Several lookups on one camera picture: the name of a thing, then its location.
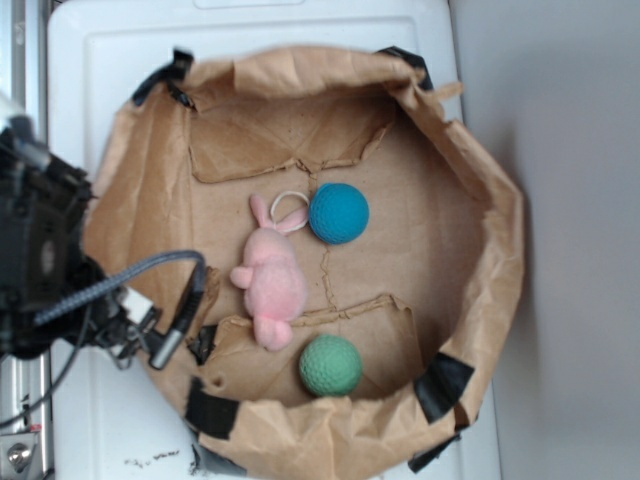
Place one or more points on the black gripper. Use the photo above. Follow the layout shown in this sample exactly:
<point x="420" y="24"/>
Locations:
<point x="43" y="205"/>

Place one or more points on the pink plush bunny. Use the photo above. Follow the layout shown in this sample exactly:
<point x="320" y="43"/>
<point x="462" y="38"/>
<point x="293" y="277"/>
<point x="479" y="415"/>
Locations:
<point x="275" y="288"/>

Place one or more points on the white plastic bin lid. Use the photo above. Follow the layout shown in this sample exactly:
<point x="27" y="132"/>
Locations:
<point x="102" y="54"/>

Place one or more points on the blue foam ball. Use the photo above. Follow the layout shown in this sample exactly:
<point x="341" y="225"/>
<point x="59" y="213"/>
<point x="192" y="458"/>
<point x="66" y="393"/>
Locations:
<point x="338" y="213"/>

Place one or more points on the brown paper bag tray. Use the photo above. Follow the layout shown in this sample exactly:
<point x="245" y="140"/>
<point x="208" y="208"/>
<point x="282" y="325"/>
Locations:
<point x="427" y="294"/>

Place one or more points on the green foam ball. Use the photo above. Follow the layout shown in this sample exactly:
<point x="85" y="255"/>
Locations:
<point x="330" y="366"/>

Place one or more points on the aluminium frame rail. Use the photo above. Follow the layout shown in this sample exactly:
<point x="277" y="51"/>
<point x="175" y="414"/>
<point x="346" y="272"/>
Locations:
<point x="27" y="446"/>

